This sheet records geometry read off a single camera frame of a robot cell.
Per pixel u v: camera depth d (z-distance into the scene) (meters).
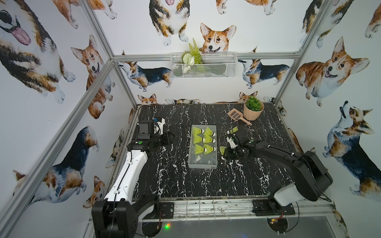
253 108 1.03
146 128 0.61
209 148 0.92
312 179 0.44
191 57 0.82
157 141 0.67
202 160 0.91
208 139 0.97
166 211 0.74
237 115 1.14
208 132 1.01
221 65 0.93
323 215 0.74
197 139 0.97
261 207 0.73
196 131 1.00
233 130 1.13
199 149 0.92
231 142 0.75
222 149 0.93
